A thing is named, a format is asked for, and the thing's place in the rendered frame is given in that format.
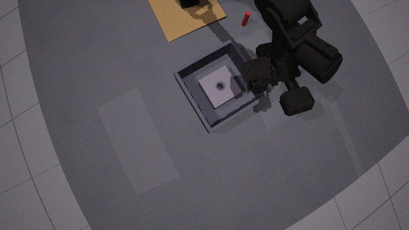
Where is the dark red peg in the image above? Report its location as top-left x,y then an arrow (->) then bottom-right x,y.
241,11 -> 250,27

